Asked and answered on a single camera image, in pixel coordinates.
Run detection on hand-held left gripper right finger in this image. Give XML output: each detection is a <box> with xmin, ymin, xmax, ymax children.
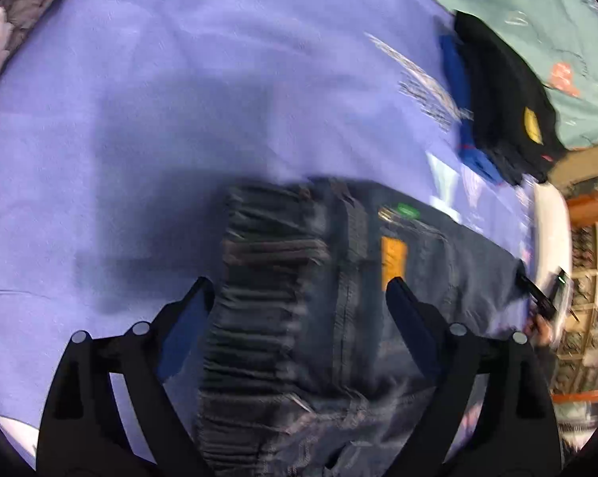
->
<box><xmin>385</xmin><ymin>276</ymin><xmax>563</xmax><ymax>477</ymax></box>

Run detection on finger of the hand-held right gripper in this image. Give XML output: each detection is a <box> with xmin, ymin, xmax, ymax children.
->
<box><xmin>516</xmin><ymin>261</ymin><xmax>553</xmax><ymax>316</ymax></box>

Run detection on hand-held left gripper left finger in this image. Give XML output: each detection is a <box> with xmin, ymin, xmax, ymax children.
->
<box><xmin>37</xmin><ymin>276</ymin><xmax>215</xmax><ymax>477</ymax></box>

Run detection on dark blue denim pants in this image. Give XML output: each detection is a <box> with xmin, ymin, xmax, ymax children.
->
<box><xmin>194</xmin><ymin>176</ymin><xmax>528</xmax><ymax>477</ymax></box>

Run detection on person's right hand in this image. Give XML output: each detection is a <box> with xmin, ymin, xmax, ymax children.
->
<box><xmin>526</xmin><ymin>315</ymin><xmax>557</xmax><ymax>347</ymax></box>

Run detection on white bed edge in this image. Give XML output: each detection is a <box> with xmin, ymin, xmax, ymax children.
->
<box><xmin>530</xmin><ymin>184</ymin><xmax>574</xmax><ymax>309</ymax></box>

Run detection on navy folded garment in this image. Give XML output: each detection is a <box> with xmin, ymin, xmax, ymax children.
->
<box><xmin>488</xmin><ymin>144</ymin><xmax>533</xmax><ymax>187</ymax></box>

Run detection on brown wooden board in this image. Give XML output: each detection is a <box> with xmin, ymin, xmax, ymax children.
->
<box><xmin>547</xmin><ymin>140</ymin><xmax>598</xmax><ymax>194</ymax></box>

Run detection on black folded garment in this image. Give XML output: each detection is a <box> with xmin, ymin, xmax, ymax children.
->
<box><xmin>453</xmin><ymin>10</ymin><xmax>568</xmax><ymax>184</ymax></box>

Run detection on purple printed blanket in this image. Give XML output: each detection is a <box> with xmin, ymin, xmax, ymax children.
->
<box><xmin>0</xmin><ymin>0</ymin><xmax>543</xmax><ymax>458</ymax></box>

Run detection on bright blue folded garment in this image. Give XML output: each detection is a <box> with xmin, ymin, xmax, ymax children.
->
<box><xmin>439</xmin><ymin>35</ymin><xmax>503</xmax><ymax>184</ymax></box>

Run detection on teal printed bed sheet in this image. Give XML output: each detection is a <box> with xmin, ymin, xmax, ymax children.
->
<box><xmin>393</xmin><ymin>0</ymin><xmax>598</xmax><ymax>150</ymax></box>

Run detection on grey floral cloth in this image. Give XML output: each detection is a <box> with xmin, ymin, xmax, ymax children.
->
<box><xmin>0</xmin><ymin>0</ymin><xmax>88</xmax><ymax>105</ymax></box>

